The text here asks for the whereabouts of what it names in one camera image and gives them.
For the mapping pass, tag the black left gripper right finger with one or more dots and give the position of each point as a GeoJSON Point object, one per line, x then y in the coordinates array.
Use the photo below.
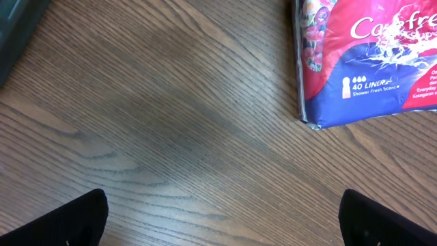
{"type": "Point", "coordinates": [363, 222]}

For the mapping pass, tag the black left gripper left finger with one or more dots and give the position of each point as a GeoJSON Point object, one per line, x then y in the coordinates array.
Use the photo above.
{"type": "Point", "coordinates": [80, 222]}

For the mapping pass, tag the purple red tissue pack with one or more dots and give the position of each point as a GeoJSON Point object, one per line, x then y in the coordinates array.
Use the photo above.
{"type": "Point", "coordinates": [359, 59]}

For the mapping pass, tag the dark grey plastic basket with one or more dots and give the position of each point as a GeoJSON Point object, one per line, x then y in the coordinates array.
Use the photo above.
{"type": "Point", "coordinates": [18, 20]}

